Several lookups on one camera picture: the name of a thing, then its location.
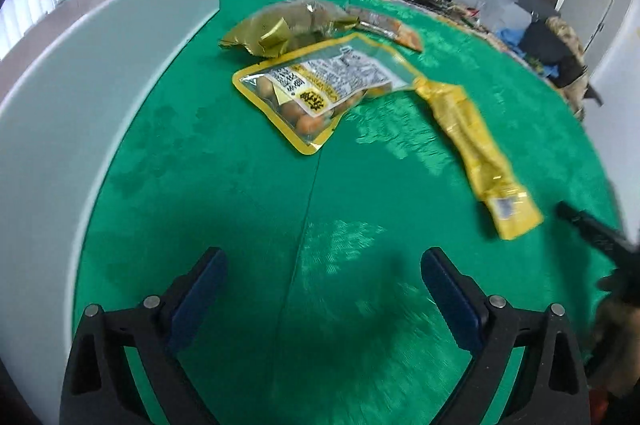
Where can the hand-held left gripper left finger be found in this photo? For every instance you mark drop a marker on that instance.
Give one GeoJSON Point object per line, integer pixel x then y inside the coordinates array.
{"type": "Point", "coordinates": [200, 295]}

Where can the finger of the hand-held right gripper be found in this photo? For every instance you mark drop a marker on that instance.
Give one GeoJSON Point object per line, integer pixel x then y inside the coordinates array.
{"type": "Point", "coordinates": [595, 230]}

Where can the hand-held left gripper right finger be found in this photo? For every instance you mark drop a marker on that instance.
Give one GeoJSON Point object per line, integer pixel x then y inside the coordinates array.
{"type": "Point", "coordinates": [450, 300]}

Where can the long yellow snack packet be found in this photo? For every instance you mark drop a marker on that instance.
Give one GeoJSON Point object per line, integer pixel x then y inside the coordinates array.
{"type": "Point", "coordinates": [480, 150]}

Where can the yellow-bordered sausage packet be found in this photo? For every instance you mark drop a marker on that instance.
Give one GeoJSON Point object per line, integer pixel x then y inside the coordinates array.
{"type": "Point", "coordinates": [320, 85]}

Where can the orange-brown snack packet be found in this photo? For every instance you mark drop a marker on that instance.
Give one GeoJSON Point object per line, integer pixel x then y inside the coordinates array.
{"type": "Point", "coordinates": [390, 27]}

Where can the gold snack packet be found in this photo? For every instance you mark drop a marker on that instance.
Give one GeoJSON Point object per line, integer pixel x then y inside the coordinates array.
{"type": "Point", "coordinates": [280, 25]}

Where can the person's right hand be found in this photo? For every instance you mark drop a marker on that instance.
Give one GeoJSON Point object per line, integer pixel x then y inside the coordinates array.
{"type": "Point", "coordinates": [615, 345]}

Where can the black cloth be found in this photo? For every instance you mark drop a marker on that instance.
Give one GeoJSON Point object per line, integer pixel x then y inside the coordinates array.
{"type": "Point", "coordinates": [550, 47]}

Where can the blue cloth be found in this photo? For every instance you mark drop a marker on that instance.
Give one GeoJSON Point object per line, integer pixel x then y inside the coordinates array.
{"type": "Point", "coordinates": [520, 42]}

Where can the clear plastic bag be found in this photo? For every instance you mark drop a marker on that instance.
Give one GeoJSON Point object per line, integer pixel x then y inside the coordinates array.
{"type": "Point", "coordinates": [500, 5]}

